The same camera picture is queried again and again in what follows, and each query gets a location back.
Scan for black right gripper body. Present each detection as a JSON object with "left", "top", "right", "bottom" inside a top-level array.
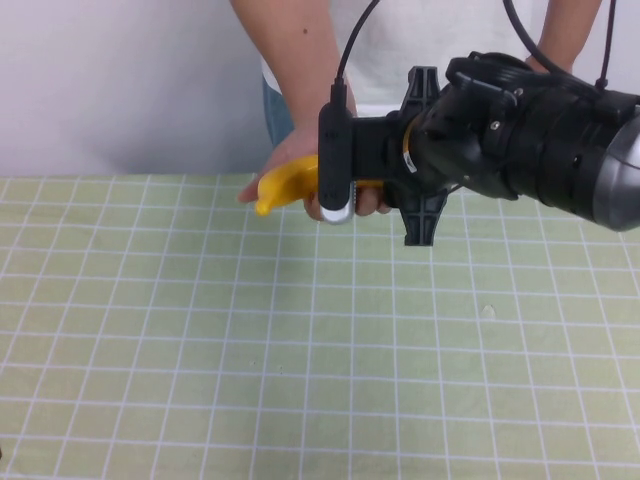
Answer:
[{"left": 383, "top": 66, "right": 489, "bottom": 248}]

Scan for yellow plastic banana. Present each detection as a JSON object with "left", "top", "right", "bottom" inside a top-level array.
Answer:
[{"left": 253, "top": 153, "right": 386, "bottom": 217}]

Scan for person's right hand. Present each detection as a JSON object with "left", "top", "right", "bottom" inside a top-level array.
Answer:
[{"left": 237, "top": 117, "right": 394, "bottom": 224}]

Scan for blue jeans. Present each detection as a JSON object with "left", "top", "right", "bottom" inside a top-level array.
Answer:
[{"left": 261, "top": 74, "right": 297, "bottom": 149}]

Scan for green white-grid tablecloth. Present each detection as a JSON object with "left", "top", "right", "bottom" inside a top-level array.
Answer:
[{"left": 0, "top": 167, "right": 640, "bottom": 480}]

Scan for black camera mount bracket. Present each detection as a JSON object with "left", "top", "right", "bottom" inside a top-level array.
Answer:
[{"left": 349, "top": 114, "right": 402, "bottom": 183}]

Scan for black oblong wrist camera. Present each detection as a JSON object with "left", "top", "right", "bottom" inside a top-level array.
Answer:
[{"left": 318, "top": 83, "right": 360, "bottom": 227}]

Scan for black camera cable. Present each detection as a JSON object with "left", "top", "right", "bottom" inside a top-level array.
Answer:
[{"left": 332, "top": 0, "right": 383, "bottom": 89}]

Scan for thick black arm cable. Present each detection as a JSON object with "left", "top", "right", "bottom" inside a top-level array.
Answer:
[{"left": 501, "top": 0, "right": 609, "bottom": 90}]

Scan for thin dark arm cable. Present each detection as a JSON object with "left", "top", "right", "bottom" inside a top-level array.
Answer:
[{"left": 597, "top": 0, "right": 618, "bottom": 90}]

